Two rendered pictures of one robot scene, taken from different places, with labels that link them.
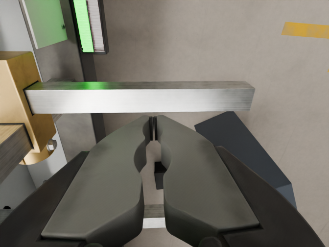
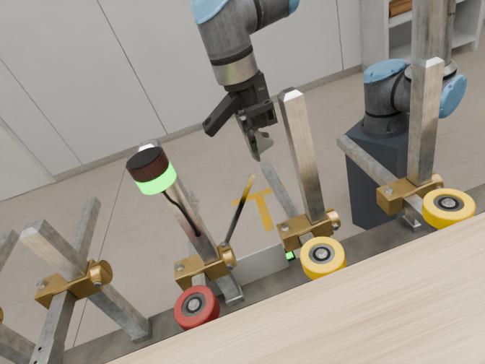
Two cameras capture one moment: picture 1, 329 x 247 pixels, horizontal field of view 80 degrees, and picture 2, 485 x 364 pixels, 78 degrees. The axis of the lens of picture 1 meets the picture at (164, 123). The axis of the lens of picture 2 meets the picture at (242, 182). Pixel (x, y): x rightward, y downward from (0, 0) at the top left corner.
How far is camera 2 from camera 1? 0.69 m
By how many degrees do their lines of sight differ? 56
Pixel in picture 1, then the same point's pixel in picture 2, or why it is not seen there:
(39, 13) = (269, 253)
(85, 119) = (343, 243)
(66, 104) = (290, 207)
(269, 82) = not seen: hidden behind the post
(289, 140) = not seen: hidden behind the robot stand
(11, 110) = (299, 219)
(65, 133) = (365, 252)
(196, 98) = (270, 175)
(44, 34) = (278, 250)
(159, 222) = (360, 153)
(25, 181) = not seen: outside the picture
